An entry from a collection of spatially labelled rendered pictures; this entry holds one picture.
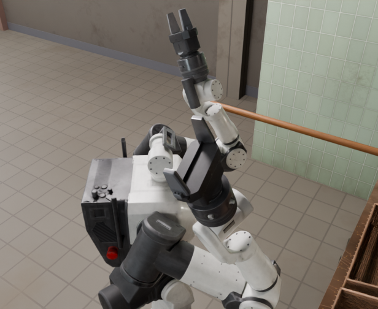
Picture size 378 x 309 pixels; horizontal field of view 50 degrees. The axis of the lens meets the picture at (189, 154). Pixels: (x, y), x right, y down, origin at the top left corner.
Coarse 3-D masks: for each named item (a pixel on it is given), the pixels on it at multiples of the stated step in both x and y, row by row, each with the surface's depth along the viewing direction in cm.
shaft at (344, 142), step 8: (224, 104) 189; (232, 112) 187; (240, 112) 185; (248, 112) 183; (264, 120) 179; (272, 120) 177; (280, 120) 177; (288, 128) 174; (296, 128) 172; (304, 128) 171; (312, 136) 170; (320, 136) 168; (328, 136) 166; (336, 136) 166; (344, 144) 163; (352, 144) 162; (360, 144) 161; (368, 152) 159; (376, 152) 158
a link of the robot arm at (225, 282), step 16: (208, 256) 96; (192, 272) 94; (208, 272) 94; (224, 272) 95; (240, 272) 97; (208, 288) 95; (224, 288) 94; (240, 288) 95; (224, 304) 97; (240, 304) 94; (256, 304) 91
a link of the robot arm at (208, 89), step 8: (192, 72) 124; (200, 72) 125; (208, 72) 127; (184, 80) 124; (192, 80) 125; (200, 80) 127; (208, 80) 128; (216, 80) 127; (184, 88) 125; (192, 88) 125; (200, 88) 126; (208, 88) 125; (216, 88) 127; (192, 96) 125; (200, 96) 128; (208, 96) 126; (216, 96) 126; (192, 104) 126; (200, 104) 128
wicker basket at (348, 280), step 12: (372, 216) 196; (372, 228) 208; (360, 240) 182; (372, 240) 201; (360, 252) 195; (372, 252) 195; (360, 264) 189; (372, 264) 189; (348, 276) 166; (360, 276) 184; (372, 276) 183; (348, 288) 167; (360, 288) 163; (372, 288) 159
